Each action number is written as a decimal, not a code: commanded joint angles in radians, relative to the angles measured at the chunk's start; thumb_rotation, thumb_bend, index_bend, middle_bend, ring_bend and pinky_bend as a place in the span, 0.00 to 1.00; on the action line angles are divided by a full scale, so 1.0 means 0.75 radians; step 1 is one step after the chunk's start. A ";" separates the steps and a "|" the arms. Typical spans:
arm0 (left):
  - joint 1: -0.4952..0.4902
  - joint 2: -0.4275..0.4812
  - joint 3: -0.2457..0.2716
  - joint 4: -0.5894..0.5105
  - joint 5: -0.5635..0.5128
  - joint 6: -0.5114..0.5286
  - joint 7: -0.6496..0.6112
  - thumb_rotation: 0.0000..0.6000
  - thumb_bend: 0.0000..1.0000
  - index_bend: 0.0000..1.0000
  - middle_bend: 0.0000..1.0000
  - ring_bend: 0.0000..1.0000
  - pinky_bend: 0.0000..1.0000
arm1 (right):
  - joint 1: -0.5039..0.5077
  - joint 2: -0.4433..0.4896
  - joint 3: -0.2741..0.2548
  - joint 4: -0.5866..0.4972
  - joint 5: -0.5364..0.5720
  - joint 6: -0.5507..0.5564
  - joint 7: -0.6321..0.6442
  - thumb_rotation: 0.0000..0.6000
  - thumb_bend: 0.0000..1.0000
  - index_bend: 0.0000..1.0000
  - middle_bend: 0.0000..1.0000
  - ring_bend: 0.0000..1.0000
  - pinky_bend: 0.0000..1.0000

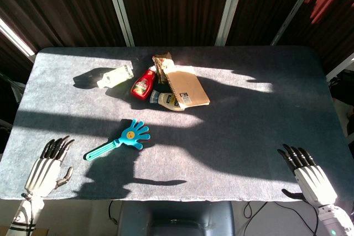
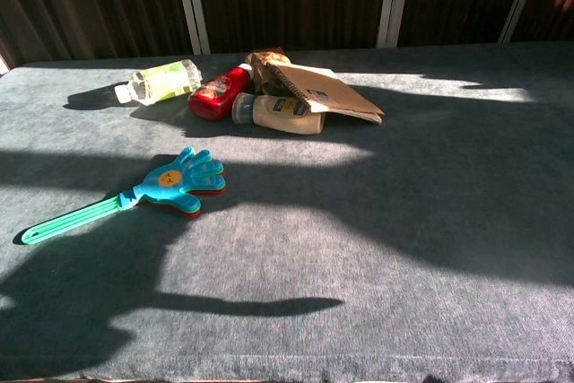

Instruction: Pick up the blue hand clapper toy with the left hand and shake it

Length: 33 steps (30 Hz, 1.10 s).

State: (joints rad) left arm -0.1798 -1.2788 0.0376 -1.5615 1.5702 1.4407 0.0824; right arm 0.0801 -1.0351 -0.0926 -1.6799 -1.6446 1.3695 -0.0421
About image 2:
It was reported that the blue hand clapper toy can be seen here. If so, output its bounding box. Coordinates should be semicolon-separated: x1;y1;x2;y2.
20;145;228;246

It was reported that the cream mayonnaise bottle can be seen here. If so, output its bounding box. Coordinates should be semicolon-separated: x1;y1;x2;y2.
231;91;326;135

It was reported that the brown spiral notebook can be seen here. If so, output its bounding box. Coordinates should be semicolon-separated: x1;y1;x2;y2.
268;63;386;126

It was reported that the red ketchup bottle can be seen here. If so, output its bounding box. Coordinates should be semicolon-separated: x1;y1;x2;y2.
187;64;253;122

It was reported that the brown snack bag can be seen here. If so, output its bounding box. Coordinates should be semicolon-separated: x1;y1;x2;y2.
245;47;292;97

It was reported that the grey table cloth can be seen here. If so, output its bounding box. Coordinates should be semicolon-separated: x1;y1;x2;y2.
0;41;574;383

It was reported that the clear plastic water bottle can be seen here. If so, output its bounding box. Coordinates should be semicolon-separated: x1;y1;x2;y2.
114;58;203;107

